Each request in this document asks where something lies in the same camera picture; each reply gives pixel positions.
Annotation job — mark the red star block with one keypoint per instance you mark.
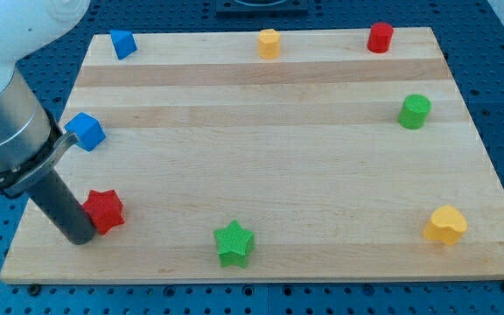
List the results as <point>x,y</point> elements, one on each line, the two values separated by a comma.
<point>105,210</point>

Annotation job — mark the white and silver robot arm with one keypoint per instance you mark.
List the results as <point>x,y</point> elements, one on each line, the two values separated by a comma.
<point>25,27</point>

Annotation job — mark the green star block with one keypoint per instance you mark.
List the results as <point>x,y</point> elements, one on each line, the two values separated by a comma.
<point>234,244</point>

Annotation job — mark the wooden board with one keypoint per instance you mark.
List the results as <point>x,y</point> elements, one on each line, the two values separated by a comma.
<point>305,150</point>

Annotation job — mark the yellow hexagon block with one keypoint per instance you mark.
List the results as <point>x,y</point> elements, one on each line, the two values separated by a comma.
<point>269,44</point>

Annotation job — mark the blue cube block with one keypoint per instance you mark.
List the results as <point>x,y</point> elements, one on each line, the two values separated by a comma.
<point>88,130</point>

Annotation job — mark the green cylinder block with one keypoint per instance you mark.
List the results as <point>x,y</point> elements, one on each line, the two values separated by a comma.
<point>414,111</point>

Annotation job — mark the blue triangle block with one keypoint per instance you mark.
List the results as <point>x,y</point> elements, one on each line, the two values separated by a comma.
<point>123,42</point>

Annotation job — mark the red cylinder block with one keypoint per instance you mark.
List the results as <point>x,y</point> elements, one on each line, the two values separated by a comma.
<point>380,37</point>

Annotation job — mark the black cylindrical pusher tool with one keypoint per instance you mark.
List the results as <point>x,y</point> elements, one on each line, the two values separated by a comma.
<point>57,202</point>

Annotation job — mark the yellow heart block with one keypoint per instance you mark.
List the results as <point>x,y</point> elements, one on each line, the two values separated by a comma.
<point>446,224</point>

